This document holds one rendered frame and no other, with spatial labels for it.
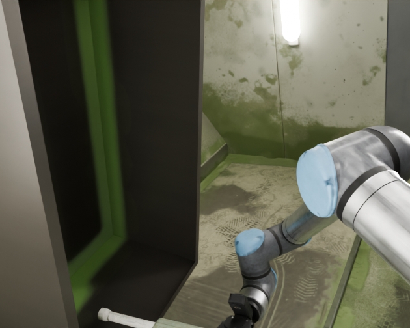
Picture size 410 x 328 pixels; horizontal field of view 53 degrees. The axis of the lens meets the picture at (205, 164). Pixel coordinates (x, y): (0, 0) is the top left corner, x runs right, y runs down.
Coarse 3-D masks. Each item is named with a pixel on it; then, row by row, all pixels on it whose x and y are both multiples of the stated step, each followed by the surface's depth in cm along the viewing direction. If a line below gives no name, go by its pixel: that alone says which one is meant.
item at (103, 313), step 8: (104, 312) 111; (112, 312) 110; (104, 320) 110; (112, 320) 109; (120, 320) 108; (128, 320) 107; (136, 320) 107; (144, 320) 106; (160, 320) 104; (168, 320) 104
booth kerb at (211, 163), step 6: (222, 150) 304; (210, 156) 291; (216, 156) 297; (222, 156) 305; (204, 162) 284; (210, 162) 290; (216, 162) 298; (204, 168) 284; (210, 168) 291; (204, 174) 284
